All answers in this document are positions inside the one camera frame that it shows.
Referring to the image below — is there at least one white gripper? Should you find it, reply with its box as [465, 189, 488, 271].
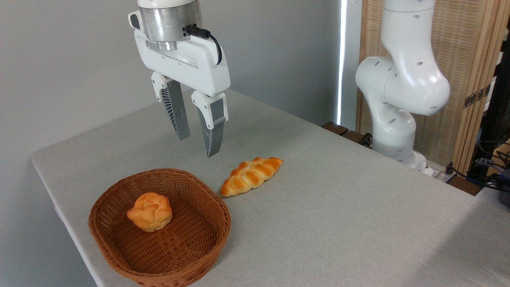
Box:
[134, 30, 231, 158]

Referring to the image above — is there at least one round knotted bread bun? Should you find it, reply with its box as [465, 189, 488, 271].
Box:
[127, 192, 173, 232]

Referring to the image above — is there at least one long braided bread loaf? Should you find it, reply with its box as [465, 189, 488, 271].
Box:
[220, 157, 284, 197]

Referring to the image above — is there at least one brown wicker basket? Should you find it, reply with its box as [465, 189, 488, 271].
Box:
[88, 168, 232, 287]

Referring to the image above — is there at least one dark brown wooden block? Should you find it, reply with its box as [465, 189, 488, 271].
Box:
[342, 130, 372, 149]
[321, 122, 349, 136]

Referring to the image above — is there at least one grey tablecloth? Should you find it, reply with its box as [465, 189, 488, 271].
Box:
[31, 84, 510, 287]

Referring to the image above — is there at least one metal screen hinge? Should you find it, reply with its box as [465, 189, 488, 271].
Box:
[463, 85, 491, 109]

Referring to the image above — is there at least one woven wood-framed folding screen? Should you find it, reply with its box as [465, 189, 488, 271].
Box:
[356, 0, 510, 176]

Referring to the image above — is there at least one black upright stand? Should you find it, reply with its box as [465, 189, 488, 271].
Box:
[469, 18, 510, 178]

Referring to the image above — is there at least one dark grey device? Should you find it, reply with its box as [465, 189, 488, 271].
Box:
[497, 167, 510, 208]

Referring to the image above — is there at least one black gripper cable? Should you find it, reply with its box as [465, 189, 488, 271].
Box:
[184, 26, 223, 65]

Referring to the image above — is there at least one black cable bundle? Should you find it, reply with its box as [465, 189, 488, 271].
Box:
[444, 140, 510, 194]

